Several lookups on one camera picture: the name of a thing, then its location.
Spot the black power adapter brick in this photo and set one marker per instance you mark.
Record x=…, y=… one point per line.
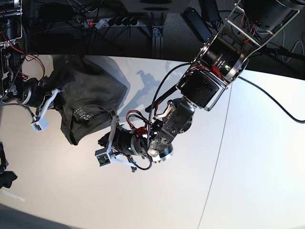
x=196, y=24

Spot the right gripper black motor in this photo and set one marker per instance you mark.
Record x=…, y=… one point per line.
x=33, y=96

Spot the robot arm with right gripper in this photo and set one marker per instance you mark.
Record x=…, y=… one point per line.
x=13, y=49

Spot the white label sticker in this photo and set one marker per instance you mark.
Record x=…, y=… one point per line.
x=11, y=195

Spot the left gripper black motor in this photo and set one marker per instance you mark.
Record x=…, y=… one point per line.
x=122, y=145

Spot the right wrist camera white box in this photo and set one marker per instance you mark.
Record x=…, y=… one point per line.
x=39, y=125

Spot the black tripod stand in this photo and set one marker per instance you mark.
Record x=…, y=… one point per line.
x=283, y=52

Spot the grey-green T-shirt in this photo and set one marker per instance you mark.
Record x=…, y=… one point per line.
x=88, y=96

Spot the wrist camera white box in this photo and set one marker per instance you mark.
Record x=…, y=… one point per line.
x=39, y=125
x=103, y=157

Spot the black clothes pile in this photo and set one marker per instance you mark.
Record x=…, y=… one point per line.
x=6, y=177

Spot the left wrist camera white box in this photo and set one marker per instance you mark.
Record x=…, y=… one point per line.
x=103, y=157

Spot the robot arm with left gripper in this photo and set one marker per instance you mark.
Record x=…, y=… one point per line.
x=247, y=29

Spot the aluminium frame post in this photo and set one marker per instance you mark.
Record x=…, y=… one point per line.
x=158, y=20

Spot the grey power strip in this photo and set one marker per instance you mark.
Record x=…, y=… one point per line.
x=111, y=22

